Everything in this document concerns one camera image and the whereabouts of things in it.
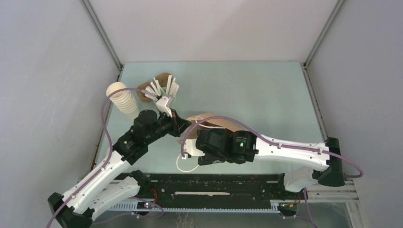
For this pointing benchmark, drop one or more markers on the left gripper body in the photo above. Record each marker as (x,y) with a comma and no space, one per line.
(174,128)

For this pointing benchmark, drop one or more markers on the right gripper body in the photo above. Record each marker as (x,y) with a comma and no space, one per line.
(207,158)

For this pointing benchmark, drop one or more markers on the brown paper bag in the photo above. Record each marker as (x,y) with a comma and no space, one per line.
(210,124)

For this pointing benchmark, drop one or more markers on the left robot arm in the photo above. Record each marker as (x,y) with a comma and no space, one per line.
(79,206)

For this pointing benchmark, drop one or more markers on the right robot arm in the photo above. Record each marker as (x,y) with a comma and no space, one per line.
(317,166)

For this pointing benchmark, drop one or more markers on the stack of paper cups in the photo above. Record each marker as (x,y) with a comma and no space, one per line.
(123,100)

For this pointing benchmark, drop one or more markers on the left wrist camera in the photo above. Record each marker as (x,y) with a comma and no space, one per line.
(164,104)

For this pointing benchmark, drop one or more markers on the black front rail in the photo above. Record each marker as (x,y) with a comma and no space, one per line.
(259,193)

